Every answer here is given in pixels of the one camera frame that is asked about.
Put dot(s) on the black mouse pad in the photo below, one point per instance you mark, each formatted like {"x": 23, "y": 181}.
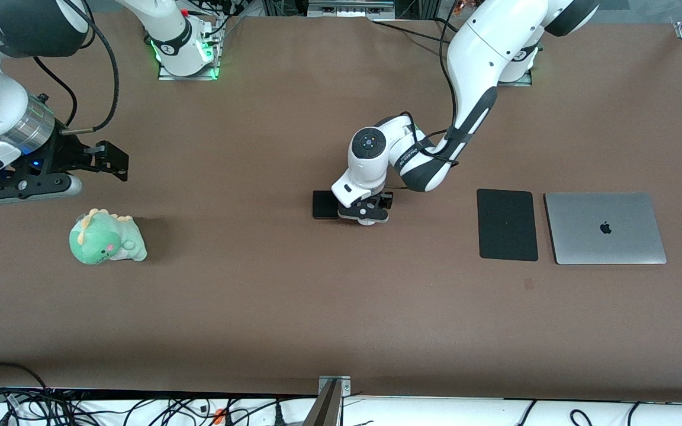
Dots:
{"x": 507, "y": 225}

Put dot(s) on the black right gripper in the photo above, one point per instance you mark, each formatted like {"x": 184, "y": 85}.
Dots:
{"x": 64, "y": 155}

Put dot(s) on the black phone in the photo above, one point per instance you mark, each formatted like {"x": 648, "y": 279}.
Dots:
{"x": 322, "y": 206}

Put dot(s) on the white computer mouse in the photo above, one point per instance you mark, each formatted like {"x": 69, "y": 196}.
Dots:
{"x": 367, "y": 223}

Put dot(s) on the metal table edge bracket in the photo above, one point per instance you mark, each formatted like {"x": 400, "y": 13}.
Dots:
{"x": 344, "y": 386}

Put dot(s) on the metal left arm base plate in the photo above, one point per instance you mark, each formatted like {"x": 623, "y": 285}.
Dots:
{"x": 524, "y": 80}

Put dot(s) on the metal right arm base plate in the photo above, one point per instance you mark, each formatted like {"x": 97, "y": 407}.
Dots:
{"x": 162, "y": 75}

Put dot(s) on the metal back rail fixture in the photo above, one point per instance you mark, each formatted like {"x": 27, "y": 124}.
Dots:
{"x": 350, "y": 7}

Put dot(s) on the green dinosaur plush toy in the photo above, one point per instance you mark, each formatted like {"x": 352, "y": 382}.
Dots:
{"x": 104, "y": 239}

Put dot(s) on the silver laptop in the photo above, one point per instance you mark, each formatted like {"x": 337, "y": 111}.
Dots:
{"x": 604, "y": 242}

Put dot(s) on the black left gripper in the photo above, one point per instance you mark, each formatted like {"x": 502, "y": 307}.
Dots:
{"x": 385, "y": 200}

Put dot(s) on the aluminium support beam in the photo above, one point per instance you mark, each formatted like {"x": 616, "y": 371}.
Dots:
{"x": 324, "y": 409}

